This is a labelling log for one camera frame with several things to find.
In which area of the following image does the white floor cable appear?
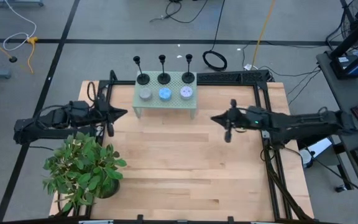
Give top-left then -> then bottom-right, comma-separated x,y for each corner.
2,0 -> 38,52

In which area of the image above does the yellow cable with plug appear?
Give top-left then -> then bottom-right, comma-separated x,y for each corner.
26,36 -> 39,75

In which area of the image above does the black aluminium extrusion frame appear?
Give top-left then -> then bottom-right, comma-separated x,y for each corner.
85,70 -> 316,224

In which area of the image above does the green potted plant black pot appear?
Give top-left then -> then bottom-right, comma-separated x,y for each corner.
42,132 -> 127,213

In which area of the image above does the black stand leg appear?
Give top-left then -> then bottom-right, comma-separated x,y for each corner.
331,143 -> 354,193

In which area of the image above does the black diagonal beam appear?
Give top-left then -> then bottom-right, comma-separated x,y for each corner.
328,8 -> 358,60

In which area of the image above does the black cable with plug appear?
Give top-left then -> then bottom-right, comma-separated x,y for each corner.
149,0 -> 209,24

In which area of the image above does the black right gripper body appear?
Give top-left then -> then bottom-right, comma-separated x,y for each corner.
224,99 -> 273,143

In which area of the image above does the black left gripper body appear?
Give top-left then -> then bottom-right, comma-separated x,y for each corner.
68,93 -> 115,138

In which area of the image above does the tall black metal candlestick holder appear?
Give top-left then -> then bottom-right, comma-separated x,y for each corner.
132,55 -> 151,86
181,54 -> 196,85
157,54 -> 172,85

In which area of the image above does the white cup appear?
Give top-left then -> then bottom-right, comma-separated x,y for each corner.
300,148 -> 315,169

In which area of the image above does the green perforated metal riser shelf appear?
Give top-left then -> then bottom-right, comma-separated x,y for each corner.
132,71 -> 198,120

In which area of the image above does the black coiled cable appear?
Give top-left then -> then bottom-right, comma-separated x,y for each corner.
201,0 -> 229,72

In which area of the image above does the long yellow power cable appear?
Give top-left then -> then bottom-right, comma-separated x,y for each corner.
251,0 -> 276,68

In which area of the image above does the lilac dotted round ceramic holder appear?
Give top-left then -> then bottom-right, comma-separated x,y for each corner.
180,85 -> 194,100

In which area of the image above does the grey patterned round ceramic holder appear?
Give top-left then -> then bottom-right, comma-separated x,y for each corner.
139,87 -> 153,101

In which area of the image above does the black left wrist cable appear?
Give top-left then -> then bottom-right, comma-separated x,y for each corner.
86,80 -> 105,108

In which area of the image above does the blue round ceramic holder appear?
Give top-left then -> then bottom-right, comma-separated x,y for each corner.
158,87 -> 172,101

